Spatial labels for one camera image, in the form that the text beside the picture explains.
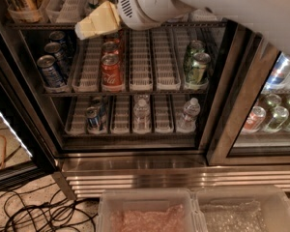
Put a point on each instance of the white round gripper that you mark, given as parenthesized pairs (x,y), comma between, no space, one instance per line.
(141,8)

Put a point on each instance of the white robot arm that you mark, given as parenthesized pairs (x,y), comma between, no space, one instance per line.
(270,18)

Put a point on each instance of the back red coca-cola can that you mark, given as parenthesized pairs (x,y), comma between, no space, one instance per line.
(114,37)

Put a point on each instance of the red coca-cola can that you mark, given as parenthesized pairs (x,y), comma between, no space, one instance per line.
(114,37)
(111,70)
(110,48)

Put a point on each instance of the middle red coca-cola can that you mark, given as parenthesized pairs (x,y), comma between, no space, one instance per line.
(110,48)

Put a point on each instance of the back blue pepsi can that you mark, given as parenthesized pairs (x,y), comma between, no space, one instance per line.
(64,40)

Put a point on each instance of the blue pepsi can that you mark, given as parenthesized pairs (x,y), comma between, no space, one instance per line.
(56,50)
(51,72)
(64,40)

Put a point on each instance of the front red coca-cola can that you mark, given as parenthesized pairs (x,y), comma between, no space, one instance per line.
(111,70)

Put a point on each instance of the middle blue pepsi can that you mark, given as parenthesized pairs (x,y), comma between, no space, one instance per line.
(56,50)

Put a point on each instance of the front blue pepsi can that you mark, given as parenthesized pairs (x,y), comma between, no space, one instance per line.
(51,72)

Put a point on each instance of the back blue can bottom shelf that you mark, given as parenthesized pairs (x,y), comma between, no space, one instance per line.
(98,102)

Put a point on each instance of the blue can shelf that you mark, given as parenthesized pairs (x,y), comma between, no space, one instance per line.
(98,102)
(93,118)

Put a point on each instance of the front blue can bottom shelf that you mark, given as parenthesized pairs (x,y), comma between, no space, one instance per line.
(93,118)

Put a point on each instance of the back green can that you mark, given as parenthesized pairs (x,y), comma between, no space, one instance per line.
(194,46)

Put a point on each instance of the stainless steel fridge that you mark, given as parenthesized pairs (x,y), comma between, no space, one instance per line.
(89,162)

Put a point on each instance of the open left fridge door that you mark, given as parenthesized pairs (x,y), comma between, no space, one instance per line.
(22,158)

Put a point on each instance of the right glass fridge door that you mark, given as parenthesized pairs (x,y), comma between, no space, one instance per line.
(229,145)

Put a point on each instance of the red can behind glass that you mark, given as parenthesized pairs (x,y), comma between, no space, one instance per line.
(255,118)

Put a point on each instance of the middle water bottle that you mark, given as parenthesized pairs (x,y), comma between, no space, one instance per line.
(141,122)

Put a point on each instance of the water bottle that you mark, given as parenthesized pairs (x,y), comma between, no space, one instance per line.
(189,115)
(141,122)

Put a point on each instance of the right water bottle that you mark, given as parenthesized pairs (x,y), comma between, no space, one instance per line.
(189,115)

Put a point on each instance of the left clear plastic bin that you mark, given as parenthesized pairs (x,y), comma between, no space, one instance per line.
(148,210)

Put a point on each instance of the clear plastic bin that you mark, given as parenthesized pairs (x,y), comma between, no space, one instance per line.
(148,210)
(245,209)

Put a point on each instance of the right clear plastic bin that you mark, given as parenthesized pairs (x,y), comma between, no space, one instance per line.
(245,209)

